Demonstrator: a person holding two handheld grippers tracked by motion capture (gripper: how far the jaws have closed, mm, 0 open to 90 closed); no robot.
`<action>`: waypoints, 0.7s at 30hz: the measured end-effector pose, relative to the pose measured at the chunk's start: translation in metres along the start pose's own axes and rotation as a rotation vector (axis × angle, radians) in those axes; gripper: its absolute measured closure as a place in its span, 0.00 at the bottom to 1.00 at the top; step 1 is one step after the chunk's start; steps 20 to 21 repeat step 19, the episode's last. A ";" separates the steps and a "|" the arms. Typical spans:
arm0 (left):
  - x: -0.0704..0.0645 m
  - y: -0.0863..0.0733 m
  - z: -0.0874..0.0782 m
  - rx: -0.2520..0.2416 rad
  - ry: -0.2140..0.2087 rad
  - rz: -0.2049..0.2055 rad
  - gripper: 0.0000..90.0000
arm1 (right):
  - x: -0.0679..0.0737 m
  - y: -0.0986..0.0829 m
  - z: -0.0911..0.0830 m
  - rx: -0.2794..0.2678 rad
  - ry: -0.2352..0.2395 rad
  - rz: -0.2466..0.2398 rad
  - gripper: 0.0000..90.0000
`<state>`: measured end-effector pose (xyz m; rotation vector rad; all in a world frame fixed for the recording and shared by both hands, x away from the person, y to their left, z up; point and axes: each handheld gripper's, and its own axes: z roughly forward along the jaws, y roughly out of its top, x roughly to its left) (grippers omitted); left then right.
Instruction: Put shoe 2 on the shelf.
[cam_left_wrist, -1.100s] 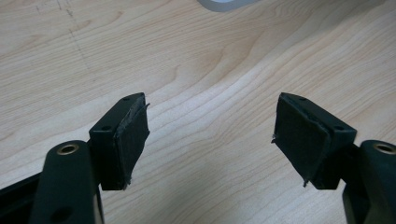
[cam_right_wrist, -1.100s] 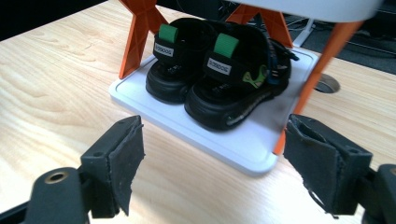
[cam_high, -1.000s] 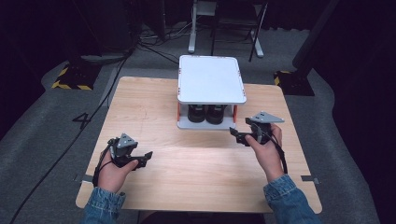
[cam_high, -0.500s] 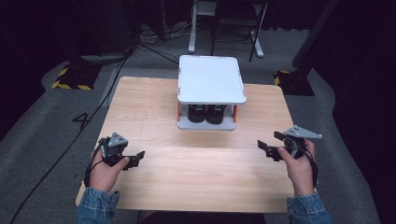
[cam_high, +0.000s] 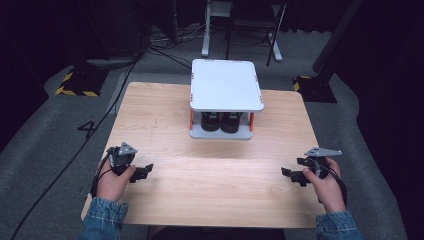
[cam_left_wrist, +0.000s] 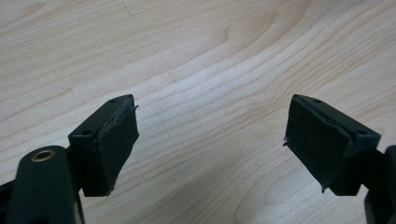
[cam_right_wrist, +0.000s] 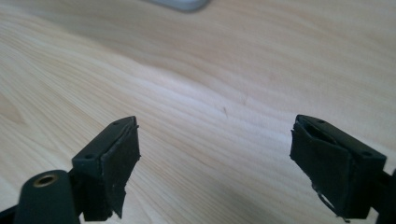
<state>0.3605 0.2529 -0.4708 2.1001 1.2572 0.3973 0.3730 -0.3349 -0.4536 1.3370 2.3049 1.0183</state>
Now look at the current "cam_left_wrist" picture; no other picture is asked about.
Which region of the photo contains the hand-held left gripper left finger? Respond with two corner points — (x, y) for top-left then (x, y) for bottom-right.
(67, 93), (140, 198)

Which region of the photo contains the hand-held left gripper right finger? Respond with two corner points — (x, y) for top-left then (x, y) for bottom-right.
(282, 93), (383, 197)

